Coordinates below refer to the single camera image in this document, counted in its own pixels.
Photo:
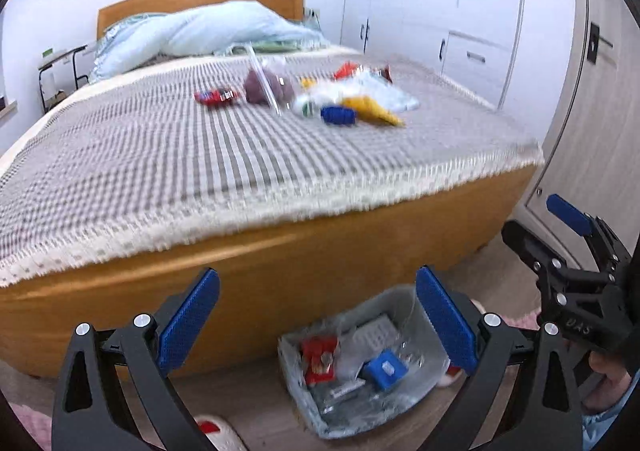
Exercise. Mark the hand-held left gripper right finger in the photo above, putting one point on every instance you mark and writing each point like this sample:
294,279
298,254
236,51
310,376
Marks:
445,321

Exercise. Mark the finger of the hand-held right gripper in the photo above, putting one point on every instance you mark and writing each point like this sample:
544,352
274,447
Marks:
530,243
567,211

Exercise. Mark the clear plastic clamshell container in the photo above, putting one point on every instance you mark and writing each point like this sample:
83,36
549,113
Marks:
360,403

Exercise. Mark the person's right forearm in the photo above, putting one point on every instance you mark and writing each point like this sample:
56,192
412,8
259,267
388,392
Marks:
602,431

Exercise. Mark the person's right hand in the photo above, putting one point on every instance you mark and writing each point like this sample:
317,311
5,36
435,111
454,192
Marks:
607,381

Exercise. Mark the brown checked blanket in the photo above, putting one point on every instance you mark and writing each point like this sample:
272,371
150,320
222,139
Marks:
150,156

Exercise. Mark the blue cardboard box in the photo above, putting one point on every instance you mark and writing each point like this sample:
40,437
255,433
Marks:
385,370

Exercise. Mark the wall socket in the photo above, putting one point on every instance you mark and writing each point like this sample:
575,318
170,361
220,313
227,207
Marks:
312,14

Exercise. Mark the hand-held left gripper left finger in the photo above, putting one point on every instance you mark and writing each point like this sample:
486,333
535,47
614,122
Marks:
192,316

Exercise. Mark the white packet with green print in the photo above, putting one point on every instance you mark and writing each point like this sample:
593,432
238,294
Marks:
390,96

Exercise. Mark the light blue duvet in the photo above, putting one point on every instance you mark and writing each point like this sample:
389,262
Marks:
215,26

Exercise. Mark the clear bag purple contents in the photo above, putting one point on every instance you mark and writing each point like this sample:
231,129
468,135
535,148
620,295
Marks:
270,91

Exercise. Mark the black-framed bedside table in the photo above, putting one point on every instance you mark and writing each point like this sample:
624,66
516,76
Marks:
60,53

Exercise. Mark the yellow packet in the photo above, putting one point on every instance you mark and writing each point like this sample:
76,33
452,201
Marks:
370,108

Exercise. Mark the white carton with blue print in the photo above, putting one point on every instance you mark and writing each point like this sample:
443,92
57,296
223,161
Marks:
375,331

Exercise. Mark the dark red snack wrapper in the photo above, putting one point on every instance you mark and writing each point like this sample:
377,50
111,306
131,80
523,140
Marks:
384,73

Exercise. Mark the white plastic bag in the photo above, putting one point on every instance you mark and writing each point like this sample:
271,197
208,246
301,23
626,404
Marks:
325,91

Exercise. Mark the orange snack bag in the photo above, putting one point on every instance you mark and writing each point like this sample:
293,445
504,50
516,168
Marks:
346,70

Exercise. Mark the beige room door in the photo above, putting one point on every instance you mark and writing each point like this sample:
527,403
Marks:
575,106

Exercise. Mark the blue ridged cap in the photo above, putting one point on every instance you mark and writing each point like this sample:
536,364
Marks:
337,115

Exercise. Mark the wooden bed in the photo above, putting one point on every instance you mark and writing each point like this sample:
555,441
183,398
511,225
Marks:
300,256

